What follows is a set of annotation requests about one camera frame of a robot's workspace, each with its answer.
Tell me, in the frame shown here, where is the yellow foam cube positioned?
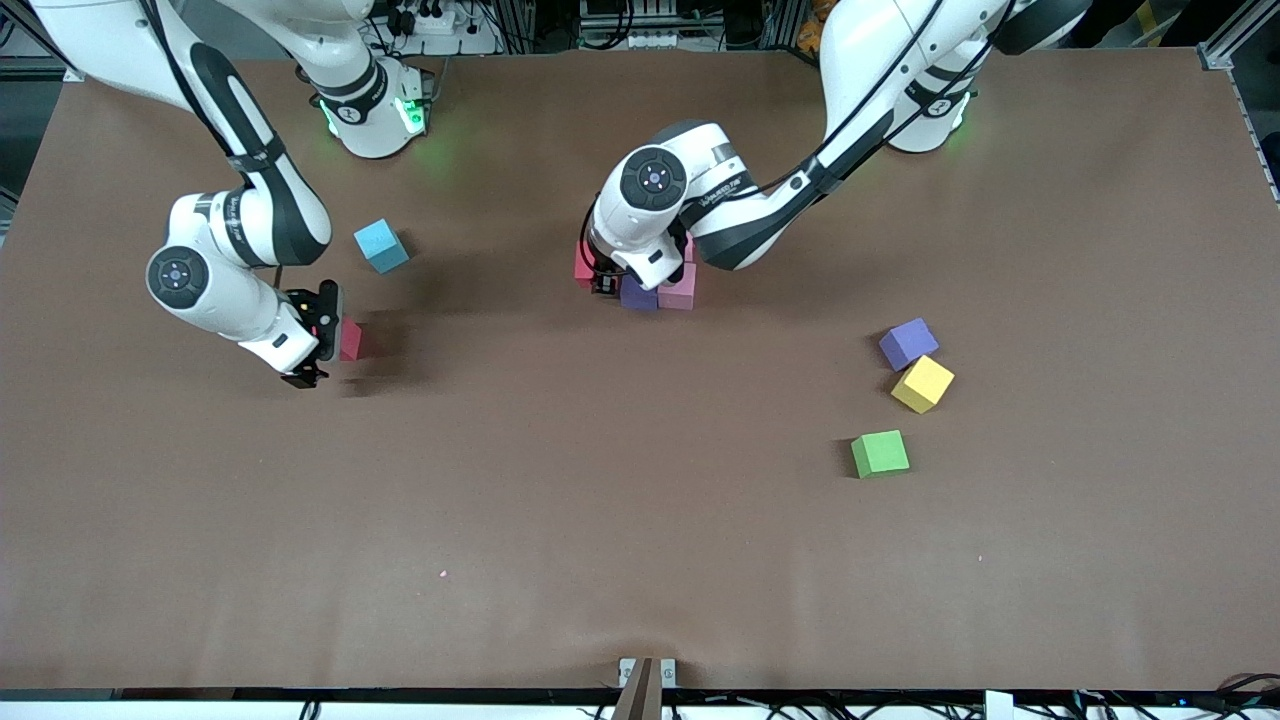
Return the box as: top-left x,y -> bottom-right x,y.
890,354 -> 956,415

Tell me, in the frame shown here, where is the light blue foam cube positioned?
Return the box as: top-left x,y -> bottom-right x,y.
353,218 -> 411,275

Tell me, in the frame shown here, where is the orange bagged items pile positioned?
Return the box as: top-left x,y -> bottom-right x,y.
797,0 -> 831,56

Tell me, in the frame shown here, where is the aluminium frame profile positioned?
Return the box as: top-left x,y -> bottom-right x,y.
1197,0 -> 1280,73

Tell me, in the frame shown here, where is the aluminium table edge rail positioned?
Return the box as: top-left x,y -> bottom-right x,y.
1235,72 -> 1280,206

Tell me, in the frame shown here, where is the metal bracket with post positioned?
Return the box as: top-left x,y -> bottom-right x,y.
617,656 -> 678,720

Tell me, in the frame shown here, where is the green foam cube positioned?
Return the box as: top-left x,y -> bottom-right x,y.
850,430 -> 912,480

